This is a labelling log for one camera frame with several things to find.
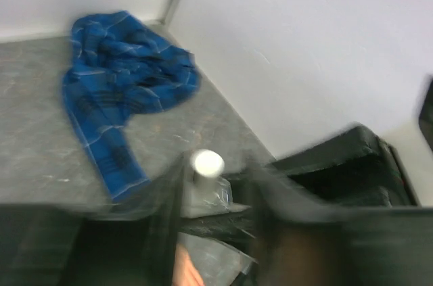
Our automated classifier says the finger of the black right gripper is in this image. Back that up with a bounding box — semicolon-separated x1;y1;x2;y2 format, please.
180;208;257;262
272;124;419;207

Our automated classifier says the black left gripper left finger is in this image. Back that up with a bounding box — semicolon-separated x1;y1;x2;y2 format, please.
1;162;185;285

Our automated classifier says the blue plaid shirt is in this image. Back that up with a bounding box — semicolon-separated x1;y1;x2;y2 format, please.
62;11;200;201

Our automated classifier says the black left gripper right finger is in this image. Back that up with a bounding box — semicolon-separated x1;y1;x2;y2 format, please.
250;168;432;285

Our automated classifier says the mannequin hand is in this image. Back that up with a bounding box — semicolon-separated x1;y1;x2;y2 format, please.
172;244;204;286

